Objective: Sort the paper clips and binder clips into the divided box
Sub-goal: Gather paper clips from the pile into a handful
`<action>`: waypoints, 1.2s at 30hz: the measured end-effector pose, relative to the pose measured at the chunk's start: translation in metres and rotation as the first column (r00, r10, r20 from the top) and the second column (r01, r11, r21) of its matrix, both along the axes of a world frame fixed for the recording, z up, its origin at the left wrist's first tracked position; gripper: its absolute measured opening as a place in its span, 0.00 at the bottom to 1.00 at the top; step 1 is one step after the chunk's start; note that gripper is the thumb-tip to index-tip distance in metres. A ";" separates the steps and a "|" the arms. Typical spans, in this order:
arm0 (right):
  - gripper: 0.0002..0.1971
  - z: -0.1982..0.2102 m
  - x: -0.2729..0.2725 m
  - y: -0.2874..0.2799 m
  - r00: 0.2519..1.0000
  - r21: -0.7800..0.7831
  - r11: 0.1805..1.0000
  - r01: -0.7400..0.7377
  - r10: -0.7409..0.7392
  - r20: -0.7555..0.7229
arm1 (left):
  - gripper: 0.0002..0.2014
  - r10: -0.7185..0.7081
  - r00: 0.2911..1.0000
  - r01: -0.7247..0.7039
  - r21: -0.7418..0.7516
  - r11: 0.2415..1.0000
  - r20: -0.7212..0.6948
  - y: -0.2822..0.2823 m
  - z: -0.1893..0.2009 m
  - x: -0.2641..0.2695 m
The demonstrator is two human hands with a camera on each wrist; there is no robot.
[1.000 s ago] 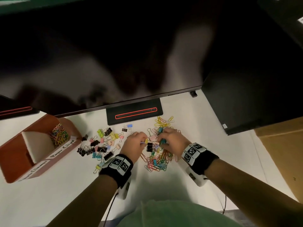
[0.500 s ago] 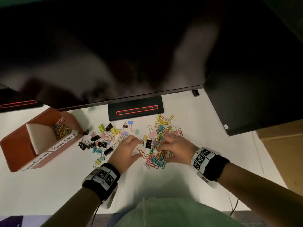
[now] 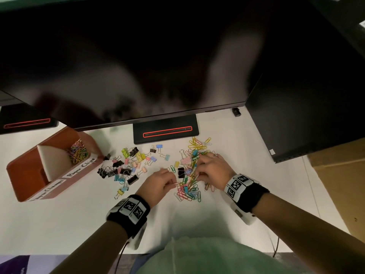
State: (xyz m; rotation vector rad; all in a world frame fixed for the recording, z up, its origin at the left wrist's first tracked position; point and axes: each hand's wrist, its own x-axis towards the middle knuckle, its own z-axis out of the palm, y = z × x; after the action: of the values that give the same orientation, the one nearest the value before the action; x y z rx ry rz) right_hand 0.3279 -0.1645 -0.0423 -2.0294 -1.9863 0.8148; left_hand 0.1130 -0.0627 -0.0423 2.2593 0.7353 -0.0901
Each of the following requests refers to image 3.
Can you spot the person's right hand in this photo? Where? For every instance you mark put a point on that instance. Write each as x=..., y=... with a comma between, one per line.
x=215, y=172

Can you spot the person's left hand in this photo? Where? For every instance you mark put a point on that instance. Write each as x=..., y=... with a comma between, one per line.
x=155, y=186

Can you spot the person's right fingers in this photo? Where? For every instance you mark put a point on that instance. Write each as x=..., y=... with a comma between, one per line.
x=204, y=166

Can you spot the person's left fingers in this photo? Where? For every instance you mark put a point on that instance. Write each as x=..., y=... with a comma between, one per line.
x=168, y=177

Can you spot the person's left forearm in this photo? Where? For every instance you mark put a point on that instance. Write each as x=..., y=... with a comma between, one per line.
x=94, y=251

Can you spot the person's right forearm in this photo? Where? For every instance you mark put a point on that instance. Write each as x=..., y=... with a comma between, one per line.
x=308, y=233

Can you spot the pile of coloured paper clips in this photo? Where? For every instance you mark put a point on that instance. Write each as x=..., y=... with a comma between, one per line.
x=191, y=191

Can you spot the pile of coloured binder clips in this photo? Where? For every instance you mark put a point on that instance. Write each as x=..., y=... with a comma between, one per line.
x=125, y=171

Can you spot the black right wristband with markers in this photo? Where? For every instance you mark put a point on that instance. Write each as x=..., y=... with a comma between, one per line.
x=245, y=191

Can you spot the black wristband with markers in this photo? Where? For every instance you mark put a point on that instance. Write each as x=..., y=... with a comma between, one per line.
x=129, y=212
x=245, y=191

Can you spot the black left wristband with markers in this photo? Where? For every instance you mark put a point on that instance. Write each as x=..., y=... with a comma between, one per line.
x=129, y=212

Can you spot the black stand base red stripe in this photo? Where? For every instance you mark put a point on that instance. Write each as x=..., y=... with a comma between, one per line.
x=25, y=115
x=165, y=124

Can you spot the small black adapter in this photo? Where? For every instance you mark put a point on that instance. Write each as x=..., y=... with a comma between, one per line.
x=236, y=112

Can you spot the white handwritten paper label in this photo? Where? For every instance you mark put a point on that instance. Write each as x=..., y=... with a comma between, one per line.
x=79, y=167
x=48, y=190

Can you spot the light green shirt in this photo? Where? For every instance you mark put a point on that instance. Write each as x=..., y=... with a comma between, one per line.
x=214, y=256

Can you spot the heap of clips inside organizer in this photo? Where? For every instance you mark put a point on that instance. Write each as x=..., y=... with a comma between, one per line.
x=77, y=152

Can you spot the black monitor with white sticker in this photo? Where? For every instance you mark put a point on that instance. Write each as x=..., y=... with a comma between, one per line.
x=308, y=96

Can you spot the large black monitor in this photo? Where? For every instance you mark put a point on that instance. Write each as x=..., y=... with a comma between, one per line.
x=128, y=54

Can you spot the brown cardboard box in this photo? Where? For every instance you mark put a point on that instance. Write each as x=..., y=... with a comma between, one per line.
x=342, y=179

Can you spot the brown wooden organizer box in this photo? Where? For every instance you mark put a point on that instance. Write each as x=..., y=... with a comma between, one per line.
x=25, y=174

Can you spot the purple printed sheet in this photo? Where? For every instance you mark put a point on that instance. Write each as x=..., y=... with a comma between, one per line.
x=25, y=265

